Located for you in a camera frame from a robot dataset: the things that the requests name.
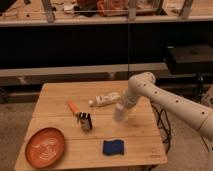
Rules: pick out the blue sponge eraser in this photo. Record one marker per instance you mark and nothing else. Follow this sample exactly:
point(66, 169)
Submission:
point(113, 147)

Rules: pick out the orange ribbed plate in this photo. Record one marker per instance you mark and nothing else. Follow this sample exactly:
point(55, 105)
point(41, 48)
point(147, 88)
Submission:
point(45, 147)

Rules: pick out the white plastic bottle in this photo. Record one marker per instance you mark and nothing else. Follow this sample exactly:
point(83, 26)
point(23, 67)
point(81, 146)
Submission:
point(105, 99)

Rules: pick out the wooden workbench shelf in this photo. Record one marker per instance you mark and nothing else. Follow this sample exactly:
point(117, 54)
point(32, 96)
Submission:
point(14, 13)

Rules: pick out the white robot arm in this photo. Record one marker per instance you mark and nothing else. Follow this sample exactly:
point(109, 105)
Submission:
point(197, 116)

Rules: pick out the black box on shelf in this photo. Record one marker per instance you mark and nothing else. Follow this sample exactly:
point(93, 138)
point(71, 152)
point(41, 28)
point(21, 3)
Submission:
point(190, 59)

